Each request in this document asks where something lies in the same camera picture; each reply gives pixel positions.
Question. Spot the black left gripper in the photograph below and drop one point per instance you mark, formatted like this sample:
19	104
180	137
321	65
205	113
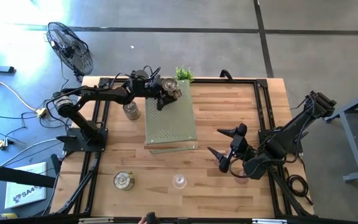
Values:
158	90

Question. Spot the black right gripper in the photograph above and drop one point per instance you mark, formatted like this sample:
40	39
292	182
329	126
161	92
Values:
239	147

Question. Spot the silver lidded metal tin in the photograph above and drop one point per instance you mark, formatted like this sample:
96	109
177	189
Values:
169	84
124	180

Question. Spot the clear glass jar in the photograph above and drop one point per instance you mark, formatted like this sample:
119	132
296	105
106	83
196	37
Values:
131	110

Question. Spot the clear ribbed glass candle holder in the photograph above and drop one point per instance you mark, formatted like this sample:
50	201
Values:
179	181

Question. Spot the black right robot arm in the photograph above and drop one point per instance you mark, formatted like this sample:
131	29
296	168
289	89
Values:
291	130

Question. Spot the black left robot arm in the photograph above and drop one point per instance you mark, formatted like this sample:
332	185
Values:
104	93

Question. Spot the green perforated metal shelf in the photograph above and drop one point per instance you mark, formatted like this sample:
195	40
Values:
172	124

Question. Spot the green plant in white pot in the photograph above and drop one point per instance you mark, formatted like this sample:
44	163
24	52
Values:
183	74

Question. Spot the black handheld device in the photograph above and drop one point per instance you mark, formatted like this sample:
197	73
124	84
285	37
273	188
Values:
151	218

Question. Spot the black floor fan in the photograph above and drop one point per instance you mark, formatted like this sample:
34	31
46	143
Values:
70	49

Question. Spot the person's hand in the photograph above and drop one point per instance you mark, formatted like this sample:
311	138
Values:
142	221

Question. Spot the grey metal stand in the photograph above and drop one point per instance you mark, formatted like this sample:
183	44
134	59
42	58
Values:
351	143

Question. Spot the yellow power plug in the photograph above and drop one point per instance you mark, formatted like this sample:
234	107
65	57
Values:
2	144
41	112

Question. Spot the white printed sign board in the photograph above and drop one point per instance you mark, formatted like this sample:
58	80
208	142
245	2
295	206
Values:
26	193

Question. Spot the black metal beam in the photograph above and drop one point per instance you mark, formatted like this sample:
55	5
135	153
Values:
11	175

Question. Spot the yellow object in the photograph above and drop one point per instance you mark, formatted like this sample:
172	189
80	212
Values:
8	216

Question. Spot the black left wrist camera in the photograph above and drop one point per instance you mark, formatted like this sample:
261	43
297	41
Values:
140	75

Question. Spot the black aluminium table frame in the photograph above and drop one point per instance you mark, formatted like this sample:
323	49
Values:
244	81

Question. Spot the silver metal bracket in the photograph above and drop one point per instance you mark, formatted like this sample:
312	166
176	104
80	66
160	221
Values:
269	221
95	220

